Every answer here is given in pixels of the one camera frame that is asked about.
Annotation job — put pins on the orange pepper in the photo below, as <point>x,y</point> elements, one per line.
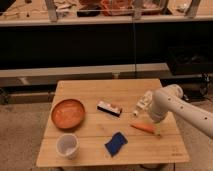
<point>146,128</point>

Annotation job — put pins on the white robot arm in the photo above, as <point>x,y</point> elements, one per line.
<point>169,99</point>

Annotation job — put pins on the white ceramic cup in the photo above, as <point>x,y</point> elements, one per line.
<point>67,146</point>

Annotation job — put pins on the black and white eraser block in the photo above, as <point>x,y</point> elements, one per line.
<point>109,108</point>

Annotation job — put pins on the wooden table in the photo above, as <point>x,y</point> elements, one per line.
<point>99,127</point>

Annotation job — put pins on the white tube bottle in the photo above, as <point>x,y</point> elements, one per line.
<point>143,103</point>

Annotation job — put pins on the blue cloth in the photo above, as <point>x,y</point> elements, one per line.
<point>114,145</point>

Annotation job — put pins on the black bin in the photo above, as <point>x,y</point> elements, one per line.
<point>190,60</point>

